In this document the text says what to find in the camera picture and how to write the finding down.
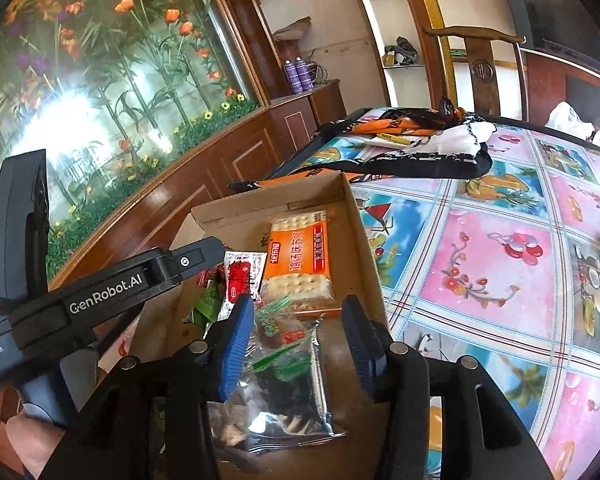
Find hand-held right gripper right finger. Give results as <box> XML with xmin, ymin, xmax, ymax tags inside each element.
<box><xmin>341</xmin><ymin>294</ymin><xmax>556</xmax><ymax>480</ymax></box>

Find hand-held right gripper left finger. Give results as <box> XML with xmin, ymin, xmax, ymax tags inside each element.
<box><xmin>40</xmin><ymin>295</ymin><xmax>256</xmax><ymax>480</ymax></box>

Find silver dark snack packet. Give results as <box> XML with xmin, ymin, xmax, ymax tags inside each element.
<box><xmin>242</xmin><ymin>317</ymin><xmax>348</xmax><ymax>453</ymax></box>

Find orange cracker packet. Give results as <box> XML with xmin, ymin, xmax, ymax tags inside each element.
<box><xmin>260</xmin><ymin>209</ymin><xmax>343</xmax><ymax>318</ymax></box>

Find cardboard box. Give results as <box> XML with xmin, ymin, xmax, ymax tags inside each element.
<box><xmin>100</xmin><ymin>170</ymin><xmax>393</xmax><ymax>480</ymax></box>

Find person's left hand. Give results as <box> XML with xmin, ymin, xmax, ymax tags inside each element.
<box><xmin>5</xmin><ymin>412</ymin><xmax>68</xmax><ymax>480</ymax></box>

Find small green snack packet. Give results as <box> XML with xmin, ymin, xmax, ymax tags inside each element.
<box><xmin>190</xmin><ymin>280</ymin><xmax>222</xmax><ymax>327</ymax></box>

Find clear green print packet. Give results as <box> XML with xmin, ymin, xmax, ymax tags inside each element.
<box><xmin>252</xmin><ymin>296</ymin><xmax>323</xmax><ymax>361</ymax></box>

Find red white snack packet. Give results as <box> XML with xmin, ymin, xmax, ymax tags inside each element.
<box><xmin>219</xmin><ymin>251</ymin><xmax>267</xmax><ymax>321</ymax></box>

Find clear brown snack packet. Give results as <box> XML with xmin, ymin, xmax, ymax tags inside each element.
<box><xmin>207</xmin><ymin>390</ymin><xmax>261</xmax><ymax>471</ymax></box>

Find printed tablecloth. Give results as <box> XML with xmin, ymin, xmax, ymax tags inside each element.
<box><xmin>260</xmin><ymin>105</ymin><xmax>600</xmax><ymax>480</ymax></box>

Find black orange printed scarf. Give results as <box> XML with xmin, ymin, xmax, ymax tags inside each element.
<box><xmin>227</xmin><ymin>95</ymin><xmax>496</xmax><ymax>193</ymax></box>

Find wooden cabinet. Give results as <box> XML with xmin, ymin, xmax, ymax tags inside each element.
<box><xmin>45</xmin><ymin>79</ymin><xmax>348</xmax><ymax>291</ymax></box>

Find purple spray can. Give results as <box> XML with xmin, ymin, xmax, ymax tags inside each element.
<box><xmin>283</xmin><ymin>59</ymin><xmax>301</xmax><ymax>95</ymax></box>
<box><xmin>295</xmin><ymin>59</ymin><xmax>315</xmax><ymax>93</ymax></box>

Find dark bag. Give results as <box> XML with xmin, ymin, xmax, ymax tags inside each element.
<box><xmin>382</xmin><ymin>36</ymin><xmax>421</xmax><ymax>68</ymax></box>

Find wooden chair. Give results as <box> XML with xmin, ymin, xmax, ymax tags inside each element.
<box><xmin>422</xmin><ymin>25</ymin><xmax>528</xmax><ymax>118</ymax></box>

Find large white plastic bag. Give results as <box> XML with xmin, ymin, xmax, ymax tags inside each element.
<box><xmin>545</xmin><ymin>101</ymin><xmax>598</xmax><ymax>136</ymax></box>

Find brown bag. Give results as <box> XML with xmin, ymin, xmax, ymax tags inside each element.
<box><xmin>272</xmin><ymin>16</ymin><xmax>312</xmax><ymax>43</ymax></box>

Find black flat television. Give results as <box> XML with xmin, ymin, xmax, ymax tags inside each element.
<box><xmin>497</xmin><ymin>0</ymin><xmax>600</xmax><ymax>71</ymax></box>

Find flower wall mural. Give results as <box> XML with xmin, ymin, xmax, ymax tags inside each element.
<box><xmin>0</xmin><ymin>0</ymin><xmax>261</xmax><ymax>281</ymax></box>

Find coiled cables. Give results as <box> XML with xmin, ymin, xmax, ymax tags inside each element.
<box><xmin>307</xmin><ymin>60</ymin><xmax>331</xmax><ymax>86</ymax></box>

